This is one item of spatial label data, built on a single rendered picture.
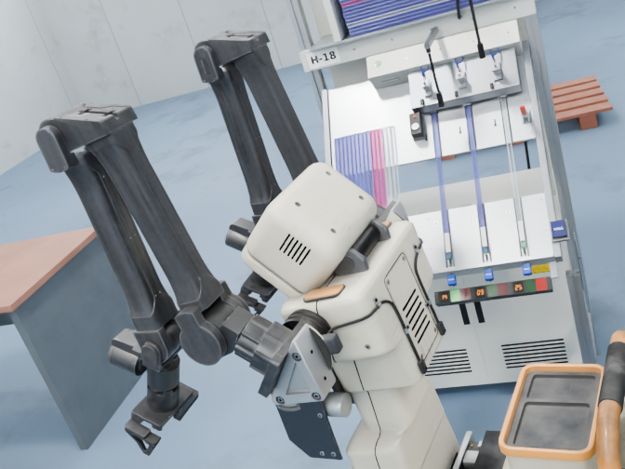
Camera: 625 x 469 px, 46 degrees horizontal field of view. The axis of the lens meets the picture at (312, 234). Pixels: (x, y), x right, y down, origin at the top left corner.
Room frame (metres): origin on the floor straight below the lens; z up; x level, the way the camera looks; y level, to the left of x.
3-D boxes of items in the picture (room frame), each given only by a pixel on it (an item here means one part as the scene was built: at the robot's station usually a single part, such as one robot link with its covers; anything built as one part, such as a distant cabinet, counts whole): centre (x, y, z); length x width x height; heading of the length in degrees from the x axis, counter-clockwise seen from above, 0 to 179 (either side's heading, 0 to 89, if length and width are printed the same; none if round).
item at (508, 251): (2.41, -0.52, 0.66); 1.01 x 0.73 x 1.31; 158
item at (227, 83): (1.52, 0.07, 1.40); 0.11 x 0.06 x 0.43; 148
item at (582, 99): (5.18, -1.65, 0.06); 1.30 x 0.89 x 0.12; 69
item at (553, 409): (1.02, -0.30, 0.87); 0.23 x 0.15 x 0.11; 147
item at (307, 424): (1.24, 0.04, 0.99); 0.28 x 0.16 x 0.22; 147
